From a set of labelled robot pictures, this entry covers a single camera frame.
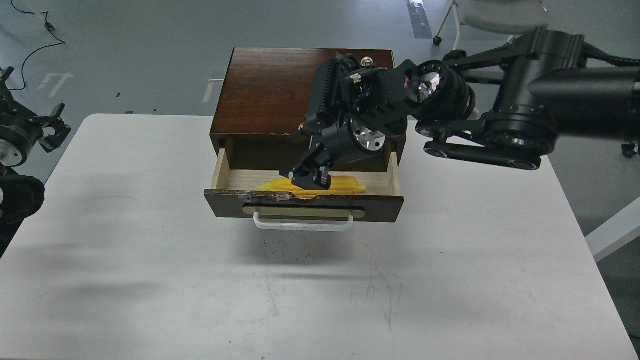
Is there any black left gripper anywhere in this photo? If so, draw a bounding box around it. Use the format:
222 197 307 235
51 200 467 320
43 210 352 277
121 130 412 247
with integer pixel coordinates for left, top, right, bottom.
0 66 72 167

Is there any grey office chair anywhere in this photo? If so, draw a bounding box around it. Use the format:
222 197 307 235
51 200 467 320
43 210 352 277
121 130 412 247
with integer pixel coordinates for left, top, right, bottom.
432 0 549 50

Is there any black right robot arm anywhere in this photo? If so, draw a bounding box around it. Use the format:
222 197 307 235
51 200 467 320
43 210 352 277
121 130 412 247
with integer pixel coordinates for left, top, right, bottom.
279 27 639 191

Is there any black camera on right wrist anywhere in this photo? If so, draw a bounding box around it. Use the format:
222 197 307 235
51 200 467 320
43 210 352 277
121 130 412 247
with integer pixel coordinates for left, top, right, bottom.
298 52 408 139

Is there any yellow corn cob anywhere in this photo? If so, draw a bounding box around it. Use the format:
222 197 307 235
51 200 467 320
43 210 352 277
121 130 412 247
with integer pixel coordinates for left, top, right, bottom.
253 175 367 199

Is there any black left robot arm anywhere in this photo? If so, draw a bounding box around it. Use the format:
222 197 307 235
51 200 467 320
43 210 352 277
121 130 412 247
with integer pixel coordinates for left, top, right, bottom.
0 67 72 255

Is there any wooden drawer with white handle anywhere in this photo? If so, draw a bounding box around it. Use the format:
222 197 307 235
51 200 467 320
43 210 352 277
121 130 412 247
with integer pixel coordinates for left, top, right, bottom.
204 149 404 223

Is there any dark wooden drawer cabinet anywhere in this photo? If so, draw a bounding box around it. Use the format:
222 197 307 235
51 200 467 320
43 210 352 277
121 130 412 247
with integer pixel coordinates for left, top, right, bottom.
210 47 395 173

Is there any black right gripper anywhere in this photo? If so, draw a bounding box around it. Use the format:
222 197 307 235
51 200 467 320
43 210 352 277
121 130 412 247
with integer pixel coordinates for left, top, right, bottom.
279 113 406 191

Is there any black floor cable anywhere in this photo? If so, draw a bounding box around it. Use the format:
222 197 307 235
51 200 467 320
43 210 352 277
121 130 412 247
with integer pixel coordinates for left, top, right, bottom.
0 0 67 92

